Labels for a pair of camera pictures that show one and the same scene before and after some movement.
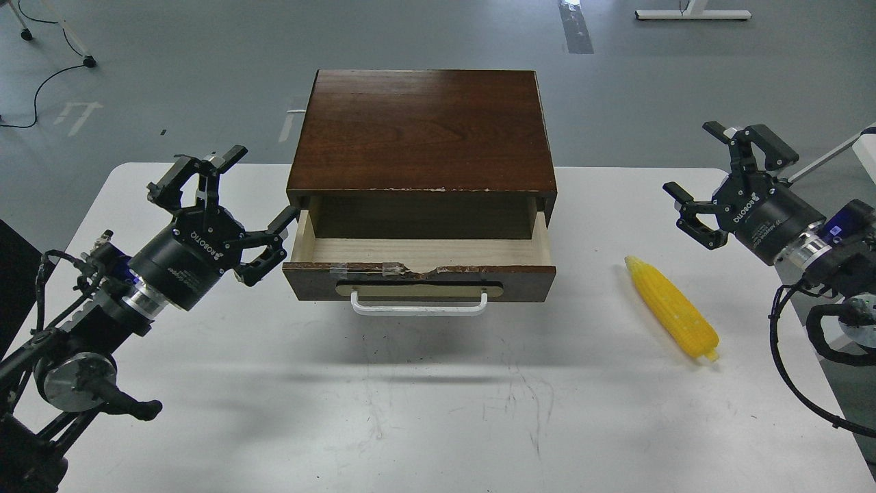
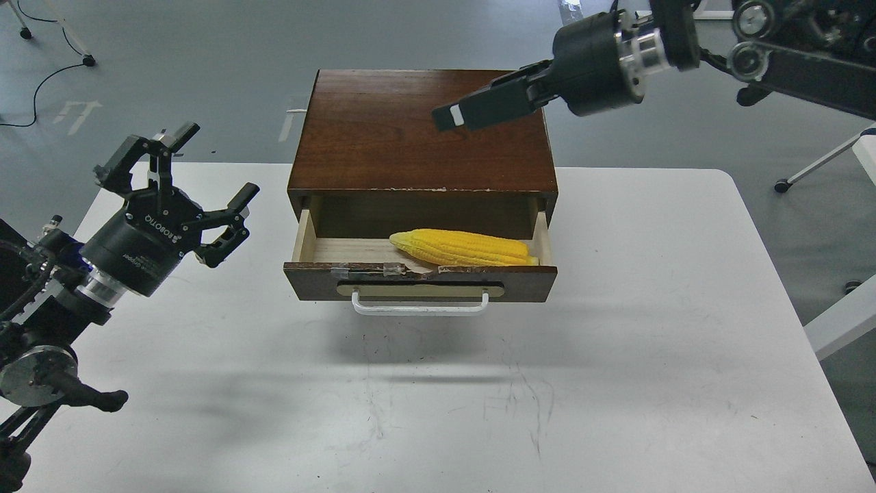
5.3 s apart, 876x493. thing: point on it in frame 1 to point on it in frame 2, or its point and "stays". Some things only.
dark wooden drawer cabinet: (423, 154) stays
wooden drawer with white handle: (419, 276) stays
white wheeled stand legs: (27, 33) stays
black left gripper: (182, 261) to (138, 248)
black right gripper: (766, 214) to (593, 68)
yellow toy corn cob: (686, 325) to (465, 247)
